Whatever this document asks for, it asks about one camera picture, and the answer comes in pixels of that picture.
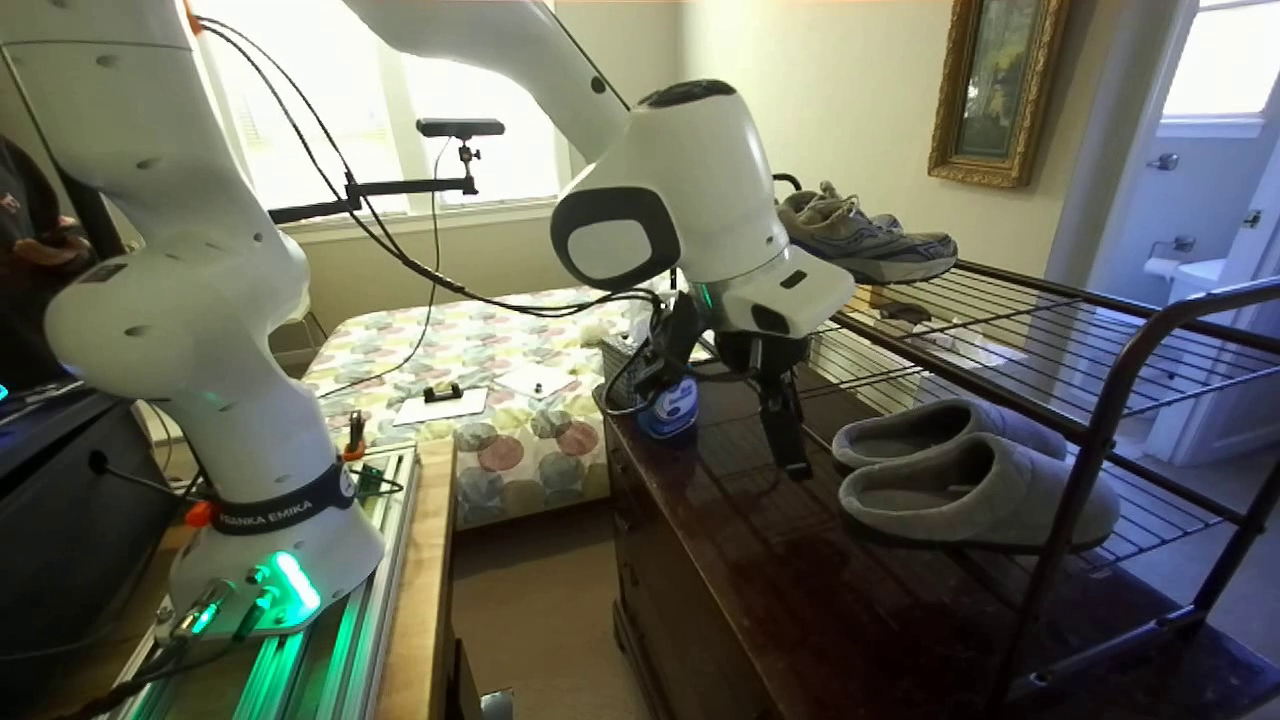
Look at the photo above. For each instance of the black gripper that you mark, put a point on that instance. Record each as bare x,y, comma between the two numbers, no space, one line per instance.
760,352

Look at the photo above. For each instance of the grey felt slipper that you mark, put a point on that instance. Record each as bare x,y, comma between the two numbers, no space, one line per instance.
972,501
922,424

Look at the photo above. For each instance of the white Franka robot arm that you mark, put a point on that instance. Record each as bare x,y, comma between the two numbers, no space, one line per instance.
202,307

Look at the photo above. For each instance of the blue spray bottle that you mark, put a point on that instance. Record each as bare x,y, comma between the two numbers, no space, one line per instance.
668,411

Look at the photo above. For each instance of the dark wooden dresser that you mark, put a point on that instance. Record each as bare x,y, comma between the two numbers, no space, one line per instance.
800,585

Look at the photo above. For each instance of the white and blue sneaker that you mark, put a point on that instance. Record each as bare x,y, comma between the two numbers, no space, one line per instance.
867,241

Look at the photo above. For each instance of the floral quilt bed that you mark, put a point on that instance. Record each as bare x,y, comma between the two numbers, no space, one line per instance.
522,385

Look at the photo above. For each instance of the black metal shoe rack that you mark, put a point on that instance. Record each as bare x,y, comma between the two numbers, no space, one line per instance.
1104,442

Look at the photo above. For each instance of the white paper sheet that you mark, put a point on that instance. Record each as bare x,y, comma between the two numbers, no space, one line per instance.
447,411

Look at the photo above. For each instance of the gold framed picture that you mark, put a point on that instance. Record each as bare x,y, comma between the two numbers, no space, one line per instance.
1001,84

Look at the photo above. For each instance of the light wooden robot table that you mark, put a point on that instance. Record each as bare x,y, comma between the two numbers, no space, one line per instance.
413,585

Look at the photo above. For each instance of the white panel door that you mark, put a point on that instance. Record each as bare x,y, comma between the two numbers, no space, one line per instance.
1203,200

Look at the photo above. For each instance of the bright window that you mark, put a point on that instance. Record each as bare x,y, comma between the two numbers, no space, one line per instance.
464,83

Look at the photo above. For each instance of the black controller box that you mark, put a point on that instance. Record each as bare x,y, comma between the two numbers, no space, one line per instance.
67,533

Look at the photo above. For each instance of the person in dark clothing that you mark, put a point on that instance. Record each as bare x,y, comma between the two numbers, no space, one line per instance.
42,255

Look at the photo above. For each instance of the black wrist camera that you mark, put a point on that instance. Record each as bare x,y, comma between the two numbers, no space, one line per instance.
679,343

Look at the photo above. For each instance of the black stereo camera bar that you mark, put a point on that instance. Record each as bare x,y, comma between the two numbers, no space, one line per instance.
461,129

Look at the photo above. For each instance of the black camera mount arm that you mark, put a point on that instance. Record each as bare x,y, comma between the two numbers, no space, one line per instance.
384,191

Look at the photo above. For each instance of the green-lit metal base plate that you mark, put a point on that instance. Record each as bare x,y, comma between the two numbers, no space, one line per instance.
332,652

